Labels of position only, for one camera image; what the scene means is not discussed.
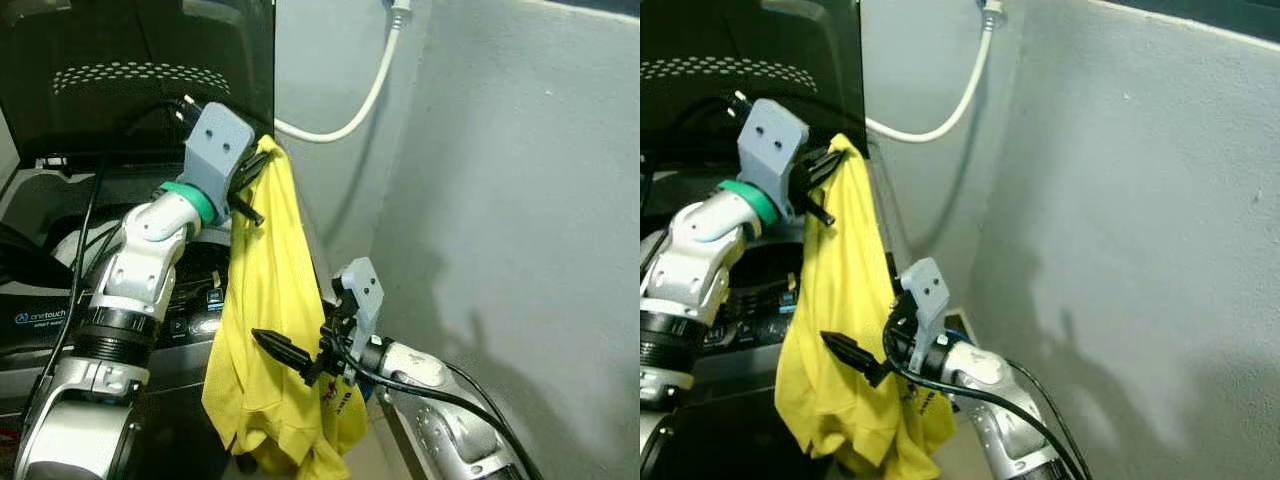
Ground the yellow shirt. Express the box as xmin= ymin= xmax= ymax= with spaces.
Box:
xmin=200 ymin=135 xmax=369 ymax=479
xmin=775 ymin=133 xmax=956 ymax=479

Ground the grey top-load washing machine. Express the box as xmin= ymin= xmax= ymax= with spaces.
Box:
xmin=0 ymin=150 xmax=336 ymax=480
xmin=640 ymin=150 xmax=906 ymax=480

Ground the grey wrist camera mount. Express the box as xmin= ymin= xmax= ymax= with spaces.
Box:
xmin=738 ymin=98 xmax=809 ymax=216
xmin=897 ymin=257 xmax=951 ymax=371
xmin=335 ymin=257 xmax=384 ymax=346
xmin=183 ymin=102 xmax=256 ymax=201

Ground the white water hose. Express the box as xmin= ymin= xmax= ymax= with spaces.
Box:
xmin=273 ymin=10 xmax=413 ymax=143
xmin=865 ymin=10 xmax=1004 ymax=143

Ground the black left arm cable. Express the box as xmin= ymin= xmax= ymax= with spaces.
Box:
xmin=650 ymin=90 xmax=753 ymax=191
xmin=20 ymin=95 xmax=201 ymax=441

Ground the dark tinted washer lid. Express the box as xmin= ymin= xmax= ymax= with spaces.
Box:
xmin=640 ymin=0 xmax=866 ymax=166
xmin=0 ymin=0 xmax=276 ymax=166

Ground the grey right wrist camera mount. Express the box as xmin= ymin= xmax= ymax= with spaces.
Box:
xmin=335 ymin=257 xmax=384 ymax=346
xmin=897 ymin=257 xmax=951 ymax=371

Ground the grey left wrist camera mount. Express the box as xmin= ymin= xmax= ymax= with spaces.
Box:
xmin=183 ymin=102 xmax=256 ymax=201
xmin=738 ymin=98 xmax=809 ymax=216

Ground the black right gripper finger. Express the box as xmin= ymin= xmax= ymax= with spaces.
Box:
xmin=252 ymin=330 xmax=319 ymax=386
xmin=822 ymin=333 xmax=886 ymax=389

